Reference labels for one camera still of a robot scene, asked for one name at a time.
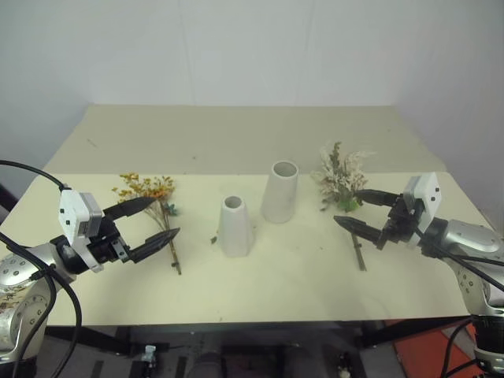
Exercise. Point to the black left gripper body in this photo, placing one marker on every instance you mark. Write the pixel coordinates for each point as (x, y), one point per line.
(105, 245)

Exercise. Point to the large white tapered vase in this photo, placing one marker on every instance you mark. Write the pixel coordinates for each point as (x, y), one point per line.
(280, 193)

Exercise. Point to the red floor mat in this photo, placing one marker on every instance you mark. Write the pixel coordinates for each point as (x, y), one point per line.
(429, 350)

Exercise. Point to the orange dried flower bunch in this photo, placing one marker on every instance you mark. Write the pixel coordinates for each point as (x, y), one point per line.
(157, 204)

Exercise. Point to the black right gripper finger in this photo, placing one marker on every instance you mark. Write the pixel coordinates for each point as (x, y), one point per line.
(378, 195)
(358, 228)

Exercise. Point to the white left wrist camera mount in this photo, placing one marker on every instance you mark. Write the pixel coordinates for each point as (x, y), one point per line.
(75, 214)

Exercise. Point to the small white tapered vase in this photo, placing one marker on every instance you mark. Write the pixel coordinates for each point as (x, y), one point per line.
(235, 228)

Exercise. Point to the dark rounded robot part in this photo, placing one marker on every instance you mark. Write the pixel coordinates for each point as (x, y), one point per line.
(212, 364)

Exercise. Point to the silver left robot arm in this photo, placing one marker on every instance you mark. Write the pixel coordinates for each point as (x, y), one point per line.
(27, 275)

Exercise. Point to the black table frame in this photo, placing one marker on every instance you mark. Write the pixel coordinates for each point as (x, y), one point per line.
(220, 334)

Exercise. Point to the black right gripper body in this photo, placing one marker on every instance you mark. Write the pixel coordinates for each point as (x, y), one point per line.
(401, 224)

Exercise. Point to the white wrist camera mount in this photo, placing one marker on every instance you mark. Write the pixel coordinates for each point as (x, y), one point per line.
(427, 193)
(75, 214)

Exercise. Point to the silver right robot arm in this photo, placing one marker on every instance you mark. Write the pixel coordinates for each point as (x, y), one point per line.
(470, 252)

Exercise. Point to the white dried flower bunch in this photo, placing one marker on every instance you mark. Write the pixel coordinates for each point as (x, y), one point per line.
(342, 181)

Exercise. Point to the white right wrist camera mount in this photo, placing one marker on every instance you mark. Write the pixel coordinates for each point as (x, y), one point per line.
(427, 193)

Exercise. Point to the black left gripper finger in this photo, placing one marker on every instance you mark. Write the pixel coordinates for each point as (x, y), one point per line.
(155, 244)
(128, 207)

